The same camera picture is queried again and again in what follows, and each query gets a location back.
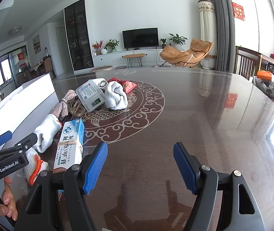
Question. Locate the white cardboard box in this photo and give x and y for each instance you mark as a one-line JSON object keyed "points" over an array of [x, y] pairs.
{"points": [[31, 93]]}

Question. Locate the white round vase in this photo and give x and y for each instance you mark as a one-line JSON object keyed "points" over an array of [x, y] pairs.
{"points": [[103, 51]]}

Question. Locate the brown dining chair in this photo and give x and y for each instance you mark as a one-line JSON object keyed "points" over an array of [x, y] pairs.
{"points": [[48, 66]]}

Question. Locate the dining table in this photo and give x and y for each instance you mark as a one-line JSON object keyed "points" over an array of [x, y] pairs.
{"points": [[37, 67]]}

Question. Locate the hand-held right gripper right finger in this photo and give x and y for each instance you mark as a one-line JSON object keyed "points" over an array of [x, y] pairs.
{"points": [[185, 168]]}

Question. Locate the dark wooden chair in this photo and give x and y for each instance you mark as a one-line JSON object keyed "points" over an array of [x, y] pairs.
{"points": [[244, 62]]}

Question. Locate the large leafy potted plant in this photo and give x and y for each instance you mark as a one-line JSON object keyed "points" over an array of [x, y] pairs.
{"points": [[177, 39]]}

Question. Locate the black television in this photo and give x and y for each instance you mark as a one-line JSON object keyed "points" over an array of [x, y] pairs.
{"points": [[140, 38]]}

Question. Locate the orange box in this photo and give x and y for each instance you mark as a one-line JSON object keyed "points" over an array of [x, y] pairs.
{"points": [[264, 75]]}

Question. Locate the rhinestone bow hair clip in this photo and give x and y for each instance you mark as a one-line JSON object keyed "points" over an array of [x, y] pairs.
{"points": [[66, 103]]}

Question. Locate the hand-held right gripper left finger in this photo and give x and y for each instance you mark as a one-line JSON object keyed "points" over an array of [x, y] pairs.
{"points": [[96, 168]]}

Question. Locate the round ceiling lamp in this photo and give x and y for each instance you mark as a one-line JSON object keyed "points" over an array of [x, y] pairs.
{"points": [[15, 30]]}

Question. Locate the person's left hand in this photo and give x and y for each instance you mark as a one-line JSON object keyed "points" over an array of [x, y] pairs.
{"points": [[9, 197]]}

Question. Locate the red wall decoration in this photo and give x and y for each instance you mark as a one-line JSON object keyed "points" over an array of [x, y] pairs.
{"points": [[238, 11]]}

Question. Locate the gold frame glasses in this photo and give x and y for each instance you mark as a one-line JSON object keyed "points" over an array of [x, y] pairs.
{"points": [[75, 109]]}

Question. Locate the green potted plant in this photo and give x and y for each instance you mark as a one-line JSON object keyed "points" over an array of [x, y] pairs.
{"points": [[112, 44]]}

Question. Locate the white door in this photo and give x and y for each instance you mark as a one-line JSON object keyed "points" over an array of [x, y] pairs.
{"points": [[60, 50]]}

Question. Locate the window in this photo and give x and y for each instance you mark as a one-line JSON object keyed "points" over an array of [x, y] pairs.
{"points": [[1, 73]]}

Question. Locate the orange lounge chair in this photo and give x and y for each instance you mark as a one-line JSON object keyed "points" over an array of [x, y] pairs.
{"points": [[187, 51]]}

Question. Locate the wooden bench with metal legs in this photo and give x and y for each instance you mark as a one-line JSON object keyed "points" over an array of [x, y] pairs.
{"points": [[134, 55]]}

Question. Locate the covered standing air conditioner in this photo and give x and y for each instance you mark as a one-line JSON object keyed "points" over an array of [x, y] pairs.
{"points": [[206, 33]]}

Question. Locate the dark flat floor scale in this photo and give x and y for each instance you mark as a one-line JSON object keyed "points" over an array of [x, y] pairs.
{"points": [[120, 67]]}

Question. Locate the round wooden floor board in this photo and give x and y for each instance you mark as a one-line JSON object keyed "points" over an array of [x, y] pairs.
{"points": [[101, 68]]}

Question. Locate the red flowers in vase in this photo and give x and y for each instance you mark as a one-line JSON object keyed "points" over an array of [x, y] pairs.
{"points": [[98, 45]]}

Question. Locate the wooden side desk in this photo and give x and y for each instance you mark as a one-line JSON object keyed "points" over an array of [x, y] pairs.
{"points": [[270, 63]]}

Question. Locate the white television cabinet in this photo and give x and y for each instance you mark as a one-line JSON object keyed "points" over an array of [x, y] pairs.
{"points": [[137, 54]]}

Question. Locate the black glass display cabinet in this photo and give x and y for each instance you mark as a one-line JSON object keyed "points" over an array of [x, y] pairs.
{"points": [[78, 36]]}

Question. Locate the clear plastic box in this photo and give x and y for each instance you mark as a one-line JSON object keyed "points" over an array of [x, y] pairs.
{"points": [[91, 96]]}

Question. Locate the grey curtain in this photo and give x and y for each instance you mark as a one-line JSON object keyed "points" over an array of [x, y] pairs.
{"points": [[220, 24]]}

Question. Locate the dark sunglasses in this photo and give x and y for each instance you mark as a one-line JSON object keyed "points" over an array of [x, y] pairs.
{"points": [[66, 119]]}

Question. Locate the wall painting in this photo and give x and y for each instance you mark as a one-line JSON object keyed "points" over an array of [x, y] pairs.
{"points": [[36, 44]]}

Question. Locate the small potted plant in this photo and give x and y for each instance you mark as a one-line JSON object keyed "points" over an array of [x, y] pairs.
{"points": [[163, 42]]}

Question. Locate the blue white ointment box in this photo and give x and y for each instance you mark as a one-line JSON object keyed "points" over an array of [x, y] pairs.
{"points": [[69, 144]]}

